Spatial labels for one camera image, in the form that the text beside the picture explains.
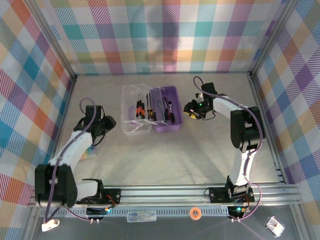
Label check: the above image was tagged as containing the aluminium left side rail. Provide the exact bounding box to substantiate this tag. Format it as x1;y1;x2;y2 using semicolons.
43;74;77;187

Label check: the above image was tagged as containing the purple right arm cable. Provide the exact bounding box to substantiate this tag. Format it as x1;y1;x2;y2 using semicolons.
193;75;266;223

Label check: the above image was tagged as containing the black right controller board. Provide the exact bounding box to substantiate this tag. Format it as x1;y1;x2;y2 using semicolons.
226;205;251;222

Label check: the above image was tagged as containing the small white plastic object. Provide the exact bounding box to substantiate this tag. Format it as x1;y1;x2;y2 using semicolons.
41;218;61;232

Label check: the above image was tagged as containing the clear plastic label plate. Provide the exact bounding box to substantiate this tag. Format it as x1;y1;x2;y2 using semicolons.
126;210;158;223

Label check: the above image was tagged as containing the purple toolbox with clear lid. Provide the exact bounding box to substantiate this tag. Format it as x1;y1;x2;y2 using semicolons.
120;84;184;137

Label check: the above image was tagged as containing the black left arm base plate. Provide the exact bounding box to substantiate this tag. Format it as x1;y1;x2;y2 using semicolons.
76;188;122;205

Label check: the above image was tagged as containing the black controller board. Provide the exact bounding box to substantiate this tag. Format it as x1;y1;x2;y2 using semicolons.
86;206;112;223
226;205;251;222

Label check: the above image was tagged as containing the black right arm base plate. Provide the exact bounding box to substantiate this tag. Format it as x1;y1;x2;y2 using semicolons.
209;187;256;203

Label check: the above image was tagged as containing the aluminium corner post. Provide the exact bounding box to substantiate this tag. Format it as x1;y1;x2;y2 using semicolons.
248;0;301;77
24;0;77;81

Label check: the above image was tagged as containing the black left controller board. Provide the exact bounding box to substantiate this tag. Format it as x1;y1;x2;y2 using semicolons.
86;206;112;223

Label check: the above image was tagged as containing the long orange black screwdriver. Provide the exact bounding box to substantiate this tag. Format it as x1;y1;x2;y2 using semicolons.
134;93;140;120

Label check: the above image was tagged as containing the aluminium right corner post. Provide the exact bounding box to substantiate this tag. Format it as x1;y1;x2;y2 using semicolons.
248;0;301;77

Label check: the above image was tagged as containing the aluminium right side rail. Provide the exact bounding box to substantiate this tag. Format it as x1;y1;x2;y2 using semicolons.
248;74;287;183

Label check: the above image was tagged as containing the small clear plastic case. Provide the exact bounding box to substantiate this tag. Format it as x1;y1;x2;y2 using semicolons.
264;216;286;238

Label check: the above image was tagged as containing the slotted grey cable duct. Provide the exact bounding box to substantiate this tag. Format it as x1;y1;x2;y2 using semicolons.
39;206;230;219

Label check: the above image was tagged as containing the ratchet wrench red black handle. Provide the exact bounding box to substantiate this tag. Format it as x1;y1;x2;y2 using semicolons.
167;100;176;124
162;97;171;123

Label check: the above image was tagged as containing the aluminium mounting rail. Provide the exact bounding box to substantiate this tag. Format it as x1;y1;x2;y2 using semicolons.
27;184;305;208

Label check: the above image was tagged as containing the orange tape roll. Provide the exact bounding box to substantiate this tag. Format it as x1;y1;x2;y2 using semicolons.
189;207;203;221

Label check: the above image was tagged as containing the aluminium left corner post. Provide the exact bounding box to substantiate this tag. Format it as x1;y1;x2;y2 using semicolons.
24;0;77;81

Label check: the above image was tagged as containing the pack of coloured highlighters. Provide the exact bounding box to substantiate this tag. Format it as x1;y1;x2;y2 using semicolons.
81;146;97;161

